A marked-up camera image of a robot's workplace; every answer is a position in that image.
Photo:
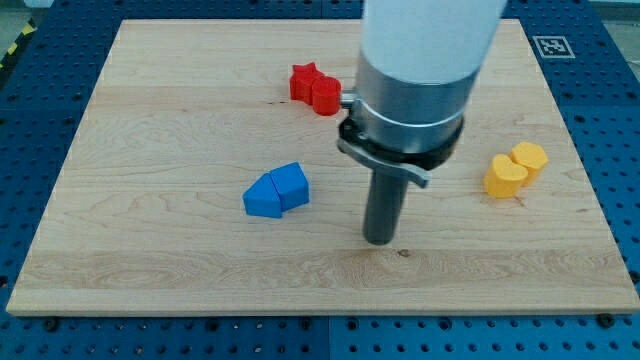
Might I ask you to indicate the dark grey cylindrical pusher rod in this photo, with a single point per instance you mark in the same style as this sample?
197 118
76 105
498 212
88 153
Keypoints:
384 204

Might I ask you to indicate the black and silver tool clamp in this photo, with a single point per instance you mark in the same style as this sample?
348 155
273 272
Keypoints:
397 150

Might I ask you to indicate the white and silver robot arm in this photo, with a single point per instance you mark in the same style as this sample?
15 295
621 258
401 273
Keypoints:
417 64

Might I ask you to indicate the blue cube block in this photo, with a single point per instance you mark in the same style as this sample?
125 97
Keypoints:
291 185

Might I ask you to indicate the blue triangle block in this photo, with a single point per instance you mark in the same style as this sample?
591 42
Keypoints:
261 199

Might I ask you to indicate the yellow heart block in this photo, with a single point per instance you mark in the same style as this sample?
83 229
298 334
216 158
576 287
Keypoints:
504 177

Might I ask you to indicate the red cylinder block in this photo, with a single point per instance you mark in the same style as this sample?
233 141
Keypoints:
326 95

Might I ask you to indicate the red star block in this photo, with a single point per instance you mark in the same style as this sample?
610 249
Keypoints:
301 82

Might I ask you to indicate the white fiducial marker tag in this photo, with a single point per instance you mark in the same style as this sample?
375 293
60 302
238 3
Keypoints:
553 47

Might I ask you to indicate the light wooden board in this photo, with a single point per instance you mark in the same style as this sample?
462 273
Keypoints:
147 219

